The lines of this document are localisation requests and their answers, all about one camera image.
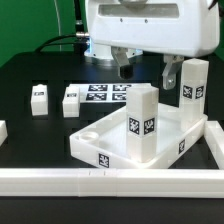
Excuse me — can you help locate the white fence block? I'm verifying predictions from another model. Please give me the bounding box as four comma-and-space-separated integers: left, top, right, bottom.
0, 120, 8, 146
204, 121, 224, 170

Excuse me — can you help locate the white marker base plate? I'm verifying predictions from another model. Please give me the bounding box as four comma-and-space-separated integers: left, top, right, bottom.
68, 83, 152, 104

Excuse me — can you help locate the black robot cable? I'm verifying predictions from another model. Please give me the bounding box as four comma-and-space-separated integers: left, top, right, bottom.
34, 0, 91, 53

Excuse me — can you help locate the white right fence block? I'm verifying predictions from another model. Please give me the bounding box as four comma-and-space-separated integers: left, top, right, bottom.
204, 121, 224, 170

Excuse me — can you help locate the white front fence rail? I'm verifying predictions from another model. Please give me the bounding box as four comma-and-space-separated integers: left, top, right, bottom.
0, 168, 224, 198

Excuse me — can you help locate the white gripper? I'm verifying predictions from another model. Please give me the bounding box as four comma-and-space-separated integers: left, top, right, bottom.
85, 0, 220, 90

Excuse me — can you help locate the white desk top tray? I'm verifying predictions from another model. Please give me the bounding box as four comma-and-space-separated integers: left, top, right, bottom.
70, 104, 207, 169

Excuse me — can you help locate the white left fence block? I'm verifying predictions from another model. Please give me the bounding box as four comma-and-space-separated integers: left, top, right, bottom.
0, 120, 8, 146

